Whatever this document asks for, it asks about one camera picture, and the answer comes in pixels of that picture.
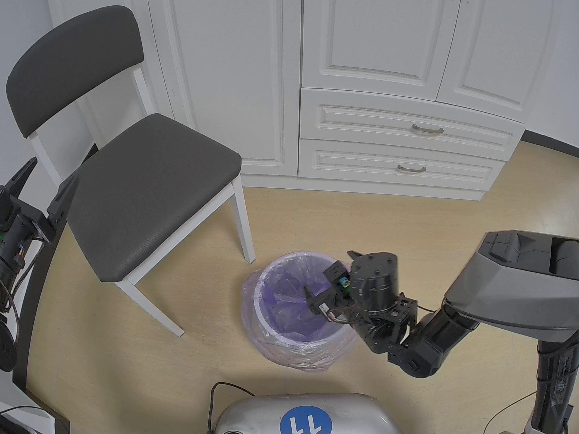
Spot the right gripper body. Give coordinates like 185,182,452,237
310,287,358,324

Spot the purple plastic bag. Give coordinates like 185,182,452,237
243,251,362,373

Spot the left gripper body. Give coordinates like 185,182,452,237
0,196,59,266

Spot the white wardrobe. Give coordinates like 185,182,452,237
45,0,561,202

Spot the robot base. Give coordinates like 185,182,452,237
216,393,404,434

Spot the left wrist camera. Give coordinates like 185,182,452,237
0,186,12,231

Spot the black cable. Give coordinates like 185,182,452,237
207,381,257,431
488,388,540,434

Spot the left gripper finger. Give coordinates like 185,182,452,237
1,158,38,200
46,173,80,234

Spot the grey and white chair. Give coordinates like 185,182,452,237
5,5,257,337

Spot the white trash bin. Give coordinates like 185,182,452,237
252,251,359,347

